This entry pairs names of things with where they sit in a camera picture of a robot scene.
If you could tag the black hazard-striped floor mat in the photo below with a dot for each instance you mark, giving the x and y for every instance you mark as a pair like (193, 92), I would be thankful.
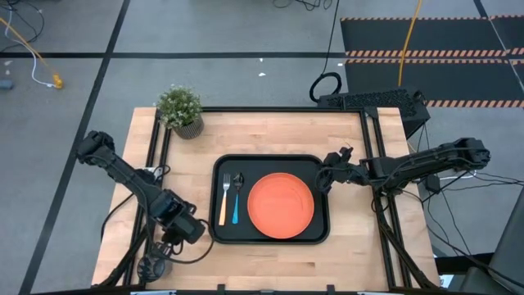
(450, 37)

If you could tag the black rectangular tray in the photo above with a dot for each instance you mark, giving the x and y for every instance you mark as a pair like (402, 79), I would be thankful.
(262, 164)

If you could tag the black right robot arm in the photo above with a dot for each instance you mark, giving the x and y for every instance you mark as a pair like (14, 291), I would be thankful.
(430, 157)

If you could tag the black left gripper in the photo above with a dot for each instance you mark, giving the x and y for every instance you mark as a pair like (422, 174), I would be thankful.
(186, 229)

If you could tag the grey small floor object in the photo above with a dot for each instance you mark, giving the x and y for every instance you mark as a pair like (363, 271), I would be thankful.
(6, 84)

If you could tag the dark round cup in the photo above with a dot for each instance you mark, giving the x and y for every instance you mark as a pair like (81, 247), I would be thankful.
(152, 268)

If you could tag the small potted green plant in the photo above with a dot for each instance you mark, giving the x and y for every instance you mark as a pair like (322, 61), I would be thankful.
(180, 106)

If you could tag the orange round plate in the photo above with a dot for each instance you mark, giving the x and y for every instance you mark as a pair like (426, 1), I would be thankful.
(280, 205)

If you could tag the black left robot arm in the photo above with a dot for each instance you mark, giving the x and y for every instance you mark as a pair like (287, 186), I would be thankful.
(123, 176)

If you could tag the dark chair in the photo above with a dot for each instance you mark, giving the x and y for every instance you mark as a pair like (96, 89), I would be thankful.
(509, 254)

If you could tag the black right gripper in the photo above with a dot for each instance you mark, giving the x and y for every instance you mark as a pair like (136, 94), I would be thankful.
(348, 170)

